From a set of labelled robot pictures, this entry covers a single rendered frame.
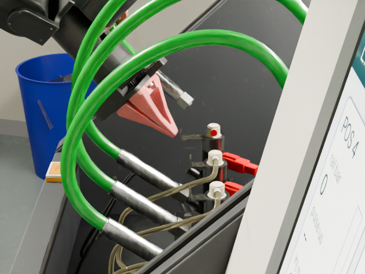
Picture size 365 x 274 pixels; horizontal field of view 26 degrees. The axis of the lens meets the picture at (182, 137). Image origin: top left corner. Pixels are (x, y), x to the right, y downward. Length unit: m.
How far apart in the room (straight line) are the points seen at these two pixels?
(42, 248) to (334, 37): 0.68
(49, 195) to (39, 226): 0.09
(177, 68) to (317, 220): 0.90
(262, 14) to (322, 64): 0.77
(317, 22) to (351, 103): 0.15
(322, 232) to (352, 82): 0.08
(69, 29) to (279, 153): 0.47
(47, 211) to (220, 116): 0.34
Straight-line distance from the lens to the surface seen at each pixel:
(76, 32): 0.96
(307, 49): 0.54
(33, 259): 1.06
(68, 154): 0.74
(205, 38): 0.69
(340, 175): 0.39
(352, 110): 0.39
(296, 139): 0.51
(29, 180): 3.41
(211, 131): 0.97
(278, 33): 1.27
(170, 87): 1.07
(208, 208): 0.84
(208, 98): 1.30
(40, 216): 1.16
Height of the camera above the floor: 1.51
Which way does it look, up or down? 24 degrees down
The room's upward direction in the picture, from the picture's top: straight up
